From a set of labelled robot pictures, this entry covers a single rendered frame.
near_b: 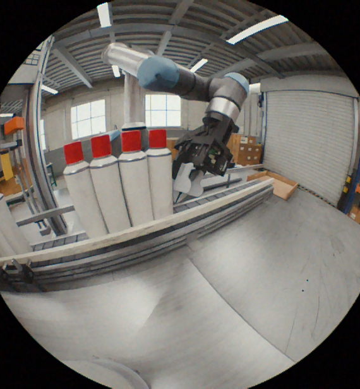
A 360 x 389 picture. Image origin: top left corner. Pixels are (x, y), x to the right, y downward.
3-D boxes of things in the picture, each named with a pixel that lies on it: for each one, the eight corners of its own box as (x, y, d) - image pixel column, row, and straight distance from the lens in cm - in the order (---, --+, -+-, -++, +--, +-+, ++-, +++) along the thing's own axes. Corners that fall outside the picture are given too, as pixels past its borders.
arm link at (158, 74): (98, 39, 69) (175, 49, 25) (121, 42, 73) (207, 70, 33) (90, 62, 70) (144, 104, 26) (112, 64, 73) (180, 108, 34)
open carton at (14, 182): (8, 198, 221) (-1, 170, 219) (26, 184, 254) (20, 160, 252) (23, 192, 191) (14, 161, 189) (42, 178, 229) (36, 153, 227)
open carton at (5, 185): (-2, 201, 262) (-10, 177, 261) (16, 187, 291) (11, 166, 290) (10, 196, 224) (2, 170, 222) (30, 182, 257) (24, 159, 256)
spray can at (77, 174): (90, 249, 30) (53, 148, 23) (91, 233, 34) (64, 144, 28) (112, 244, 29) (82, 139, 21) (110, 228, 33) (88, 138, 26)
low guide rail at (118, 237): (-3, 266, 51) (-7, 261, 51) (-1, 263, 52) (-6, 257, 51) (273, 182, 69) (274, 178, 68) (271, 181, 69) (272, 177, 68)
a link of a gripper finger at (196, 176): (186, 212, 27) (206, 171, 26) (172, 199, 31) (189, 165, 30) (196, 214, 29) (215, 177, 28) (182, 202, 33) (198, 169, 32)
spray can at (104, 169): (111, 244, 29) (80, 139, 21) (111, 229, 33) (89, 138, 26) (134, 240, 28) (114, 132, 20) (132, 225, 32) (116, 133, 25)
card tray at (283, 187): (285, 200, 71) (288, 192, 69) (246, 181, 79) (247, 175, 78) (296, 188, 99) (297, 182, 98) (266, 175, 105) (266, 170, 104)
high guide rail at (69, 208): (-5, 234, 53) (-7, 230, 53) (-3, 232, 54) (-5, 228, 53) (263, 167, 70) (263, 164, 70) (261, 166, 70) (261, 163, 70)
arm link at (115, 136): (93, 165, 62) (88, 136, 61) (119, 157, 66) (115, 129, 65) (102, 169, 51) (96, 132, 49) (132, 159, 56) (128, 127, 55)
